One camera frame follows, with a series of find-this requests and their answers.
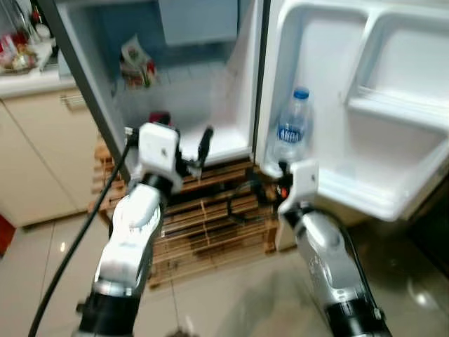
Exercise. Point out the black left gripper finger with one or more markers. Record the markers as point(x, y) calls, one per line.
point(205, 144)
point(151, 119)

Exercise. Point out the small red container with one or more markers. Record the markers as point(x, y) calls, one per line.
point(164, 118)

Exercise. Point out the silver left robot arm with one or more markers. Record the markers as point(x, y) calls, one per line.
point(133, 232)

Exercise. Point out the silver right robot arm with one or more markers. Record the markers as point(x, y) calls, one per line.
point(326, 246)

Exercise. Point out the white fridge door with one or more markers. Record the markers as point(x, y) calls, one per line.
point(393, 140)

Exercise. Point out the clear blue-label water bottle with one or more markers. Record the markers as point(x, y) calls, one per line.
point(291, 130)

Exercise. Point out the green and red snack packet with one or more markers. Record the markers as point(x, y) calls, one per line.
point(137, 63)

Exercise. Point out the wooden slatted rack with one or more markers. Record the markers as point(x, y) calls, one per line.
point(210, 232)

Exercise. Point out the blue-grey freezer compartment flap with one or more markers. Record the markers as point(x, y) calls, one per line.
point(196, 21)

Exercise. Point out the beige kitchen cabinet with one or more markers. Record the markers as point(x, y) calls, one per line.
point(42, 161)

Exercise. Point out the colourful snack packets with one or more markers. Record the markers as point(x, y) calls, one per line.
point(21, 60)

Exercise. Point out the orange and blue stack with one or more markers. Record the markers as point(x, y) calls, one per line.
point(5, 235)

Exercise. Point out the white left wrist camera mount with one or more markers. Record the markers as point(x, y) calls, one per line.
point(158, 151)

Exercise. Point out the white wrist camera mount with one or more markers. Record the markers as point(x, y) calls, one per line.
point(158, 151)
point(303, 184)

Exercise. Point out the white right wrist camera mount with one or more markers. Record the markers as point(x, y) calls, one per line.
point(303, 184)

